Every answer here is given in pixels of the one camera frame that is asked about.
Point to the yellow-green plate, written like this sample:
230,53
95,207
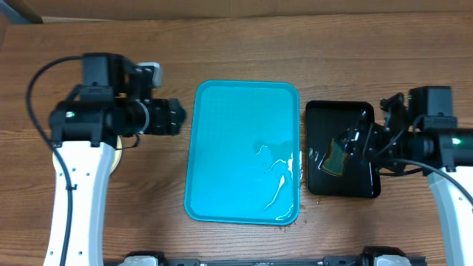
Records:
116,162

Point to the yellow green scrub sponge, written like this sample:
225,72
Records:
335,159

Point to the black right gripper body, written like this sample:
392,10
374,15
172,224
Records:
372,145

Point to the teal plastic tray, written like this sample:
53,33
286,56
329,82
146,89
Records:
244,160

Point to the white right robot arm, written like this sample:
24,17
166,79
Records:
420,134

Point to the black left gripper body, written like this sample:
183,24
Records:
161,120

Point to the black water tray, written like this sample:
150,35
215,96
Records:
324,120

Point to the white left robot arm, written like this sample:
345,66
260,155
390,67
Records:
85,140

